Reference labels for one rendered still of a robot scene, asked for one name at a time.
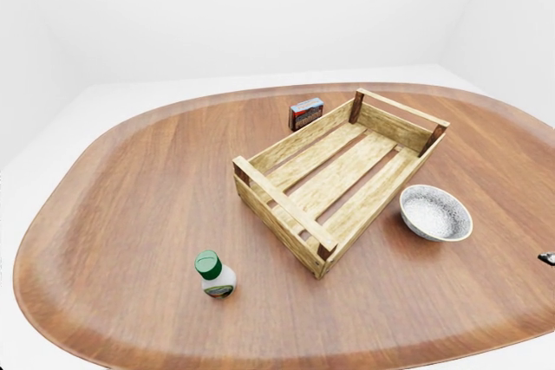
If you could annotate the speckled patterned bowl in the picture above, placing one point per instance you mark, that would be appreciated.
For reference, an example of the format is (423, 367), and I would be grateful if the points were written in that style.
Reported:
(435, 214)

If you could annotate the printed food box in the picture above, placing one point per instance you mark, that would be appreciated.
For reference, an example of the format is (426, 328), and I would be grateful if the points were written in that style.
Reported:
(305, 113)

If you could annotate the wooden slat tray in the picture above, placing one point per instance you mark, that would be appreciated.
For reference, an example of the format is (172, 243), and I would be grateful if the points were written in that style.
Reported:
(342, 179)

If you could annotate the white bottle with green cap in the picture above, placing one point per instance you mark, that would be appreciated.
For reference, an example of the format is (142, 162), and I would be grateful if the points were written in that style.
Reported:
(218, 278)

